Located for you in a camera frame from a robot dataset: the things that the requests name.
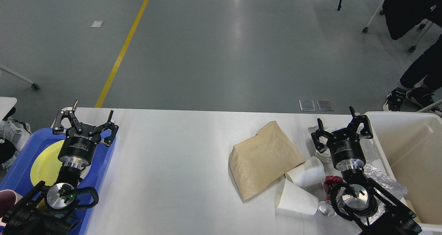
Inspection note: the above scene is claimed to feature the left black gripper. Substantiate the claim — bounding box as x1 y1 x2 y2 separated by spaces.
52 100 119 169

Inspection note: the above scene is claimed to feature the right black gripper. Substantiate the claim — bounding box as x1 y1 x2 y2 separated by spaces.
311 106 374 170

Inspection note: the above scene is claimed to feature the yellow plastic plate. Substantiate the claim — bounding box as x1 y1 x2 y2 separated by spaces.
30 140 64 186

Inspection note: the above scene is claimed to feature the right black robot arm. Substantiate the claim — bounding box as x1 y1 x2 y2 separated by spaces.
311 107 422 235

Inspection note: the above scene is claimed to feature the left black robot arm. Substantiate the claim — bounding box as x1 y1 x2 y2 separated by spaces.
2 100 119 235

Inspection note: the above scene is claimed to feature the pale green plate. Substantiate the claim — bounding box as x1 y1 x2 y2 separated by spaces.
78 152 94 184

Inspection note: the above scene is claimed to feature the small foil wrapper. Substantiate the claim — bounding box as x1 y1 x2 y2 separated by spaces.
308 125 380 163

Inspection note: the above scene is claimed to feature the right floor outlet plate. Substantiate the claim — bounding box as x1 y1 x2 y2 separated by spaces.
316 100 334 112

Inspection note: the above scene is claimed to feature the floor outlet plate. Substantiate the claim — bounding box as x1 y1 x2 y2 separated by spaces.
299 99 316 112
316 100 334 112

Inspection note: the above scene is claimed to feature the upper white paper cup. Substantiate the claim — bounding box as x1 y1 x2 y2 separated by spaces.
285 156 326 187

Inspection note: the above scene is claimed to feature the white paper cup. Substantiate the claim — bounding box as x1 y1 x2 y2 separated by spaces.
275 179 319 216
285 156 326 187

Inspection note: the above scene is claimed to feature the left floor outlet plate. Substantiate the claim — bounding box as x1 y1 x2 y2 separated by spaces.
299 99 316 112

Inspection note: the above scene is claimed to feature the beige plastic bin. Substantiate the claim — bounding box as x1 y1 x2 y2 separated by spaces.
366 112 442 234

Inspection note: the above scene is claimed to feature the crushed red soda can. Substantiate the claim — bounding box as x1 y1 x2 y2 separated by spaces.
318 175 344 217

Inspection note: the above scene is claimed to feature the silver foil bag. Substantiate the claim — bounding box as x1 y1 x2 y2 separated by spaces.
364 164 408 224

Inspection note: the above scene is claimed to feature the lower white paper cup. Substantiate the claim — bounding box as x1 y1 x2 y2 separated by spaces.
275 179 319 216

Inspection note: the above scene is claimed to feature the white side table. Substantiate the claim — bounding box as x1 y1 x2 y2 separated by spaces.
0 64 40 120

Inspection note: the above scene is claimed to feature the brown paper bag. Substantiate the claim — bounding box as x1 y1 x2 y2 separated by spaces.
229 121 306 202

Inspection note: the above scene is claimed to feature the person in black clothes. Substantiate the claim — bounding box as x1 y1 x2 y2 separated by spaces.
382 36 442 112

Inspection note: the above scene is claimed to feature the pink ribbed cup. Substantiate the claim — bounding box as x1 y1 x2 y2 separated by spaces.
0 189 22 218

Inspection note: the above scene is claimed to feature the white rolling chair frame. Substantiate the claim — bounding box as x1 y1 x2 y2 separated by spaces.
362 0 435 53

